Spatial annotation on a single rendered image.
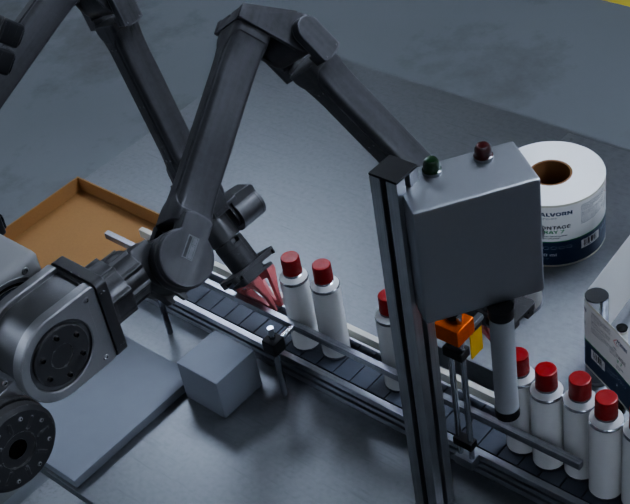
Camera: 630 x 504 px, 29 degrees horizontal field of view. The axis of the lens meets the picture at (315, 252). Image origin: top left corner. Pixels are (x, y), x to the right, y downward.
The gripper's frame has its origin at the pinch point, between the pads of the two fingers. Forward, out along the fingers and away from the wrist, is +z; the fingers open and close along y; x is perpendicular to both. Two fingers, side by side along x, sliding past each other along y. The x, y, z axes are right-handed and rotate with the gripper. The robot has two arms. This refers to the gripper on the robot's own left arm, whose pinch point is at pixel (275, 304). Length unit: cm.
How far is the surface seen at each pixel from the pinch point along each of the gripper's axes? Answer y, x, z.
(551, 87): 207, 114, 26
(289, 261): -1.5, -15.3, -6.5
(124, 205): 14, 50, -31
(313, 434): -13.8, -7.3, 20.1
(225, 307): -1.3, 13.6, -3.9
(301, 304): -1.8, -10.4, 1.3
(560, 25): 245, 128, 14
